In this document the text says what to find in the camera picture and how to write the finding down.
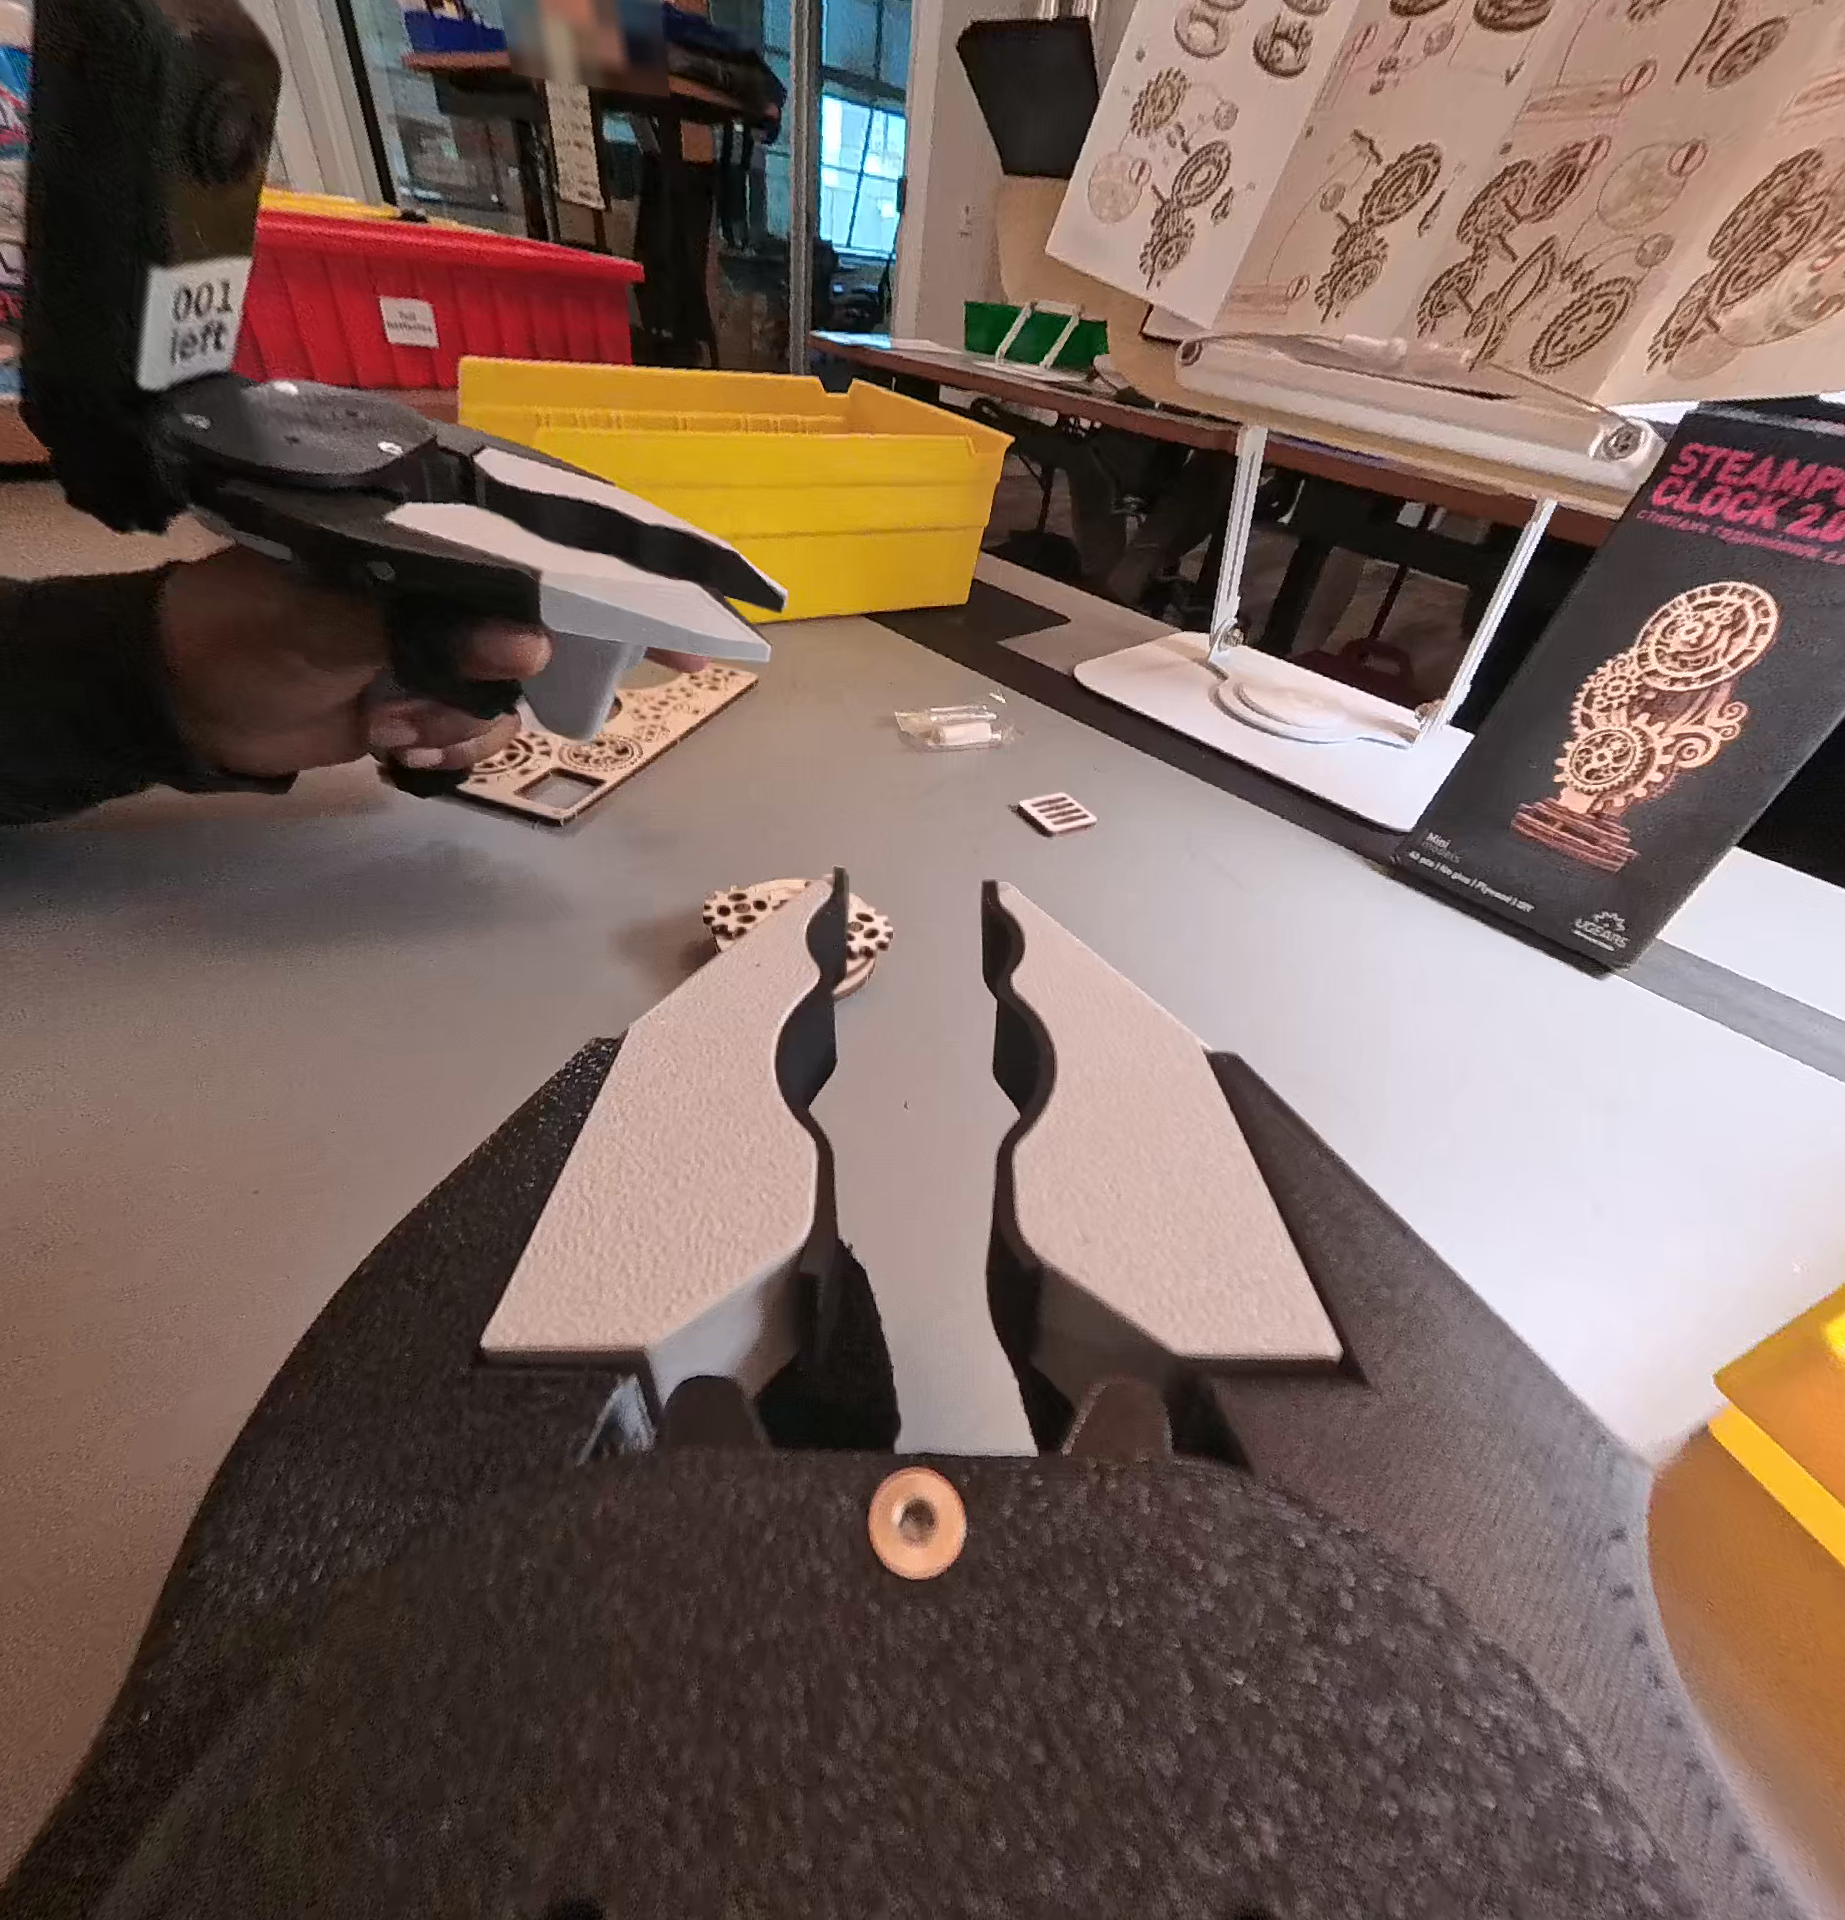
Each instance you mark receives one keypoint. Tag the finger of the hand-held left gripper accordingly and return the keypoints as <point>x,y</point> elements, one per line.
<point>622,617</point>
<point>575,486</point>

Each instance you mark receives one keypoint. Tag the person's left hand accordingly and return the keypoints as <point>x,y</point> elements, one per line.
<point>263,659</point>

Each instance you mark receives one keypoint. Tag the wooden parts sheet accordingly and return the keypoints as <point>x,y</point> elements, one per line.
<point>644,748</point>

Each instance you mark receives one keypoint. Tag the printed instruction booklet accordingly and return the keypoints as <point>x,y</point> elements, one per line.
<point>1462,180</point>

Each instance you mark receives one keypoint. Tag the black clock kit box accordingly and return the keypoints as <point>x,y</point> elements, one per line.
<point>1550,719</point>

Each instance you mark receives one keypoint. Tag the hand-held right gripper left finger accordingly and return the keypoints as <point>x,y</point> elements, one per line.
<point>667,1187</point>

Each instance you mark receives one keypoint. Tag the red plastic bin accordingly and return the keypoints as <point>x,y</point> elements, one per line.
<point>487,322</point>

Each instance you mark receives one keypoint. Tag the wooden table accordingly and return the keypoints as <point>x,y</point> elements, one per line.
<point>1131,418</point>

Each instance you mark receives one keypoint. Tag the person's left forearm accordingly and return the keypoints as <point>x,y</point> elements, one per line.
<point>52,690</point>

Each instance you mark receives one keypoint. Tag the grey desk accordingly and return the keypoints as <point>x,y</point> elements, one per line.
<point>339,977</point>

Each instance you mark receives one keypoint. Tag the clear plastic bag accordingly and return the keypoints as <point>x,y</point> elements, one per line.
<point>958,732</point>

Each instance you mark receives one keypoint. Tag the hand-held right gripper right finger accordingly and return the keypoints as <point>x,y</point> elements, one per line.
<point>1162,1199</point>

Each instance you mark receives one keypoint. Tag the white monitor stand base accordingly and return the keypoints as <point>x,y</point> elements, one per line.
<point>1162,685</point>

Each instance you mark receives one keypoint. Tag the small slotted wooden piece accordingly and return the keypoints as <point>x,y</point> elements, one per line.
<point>1026,814</point>

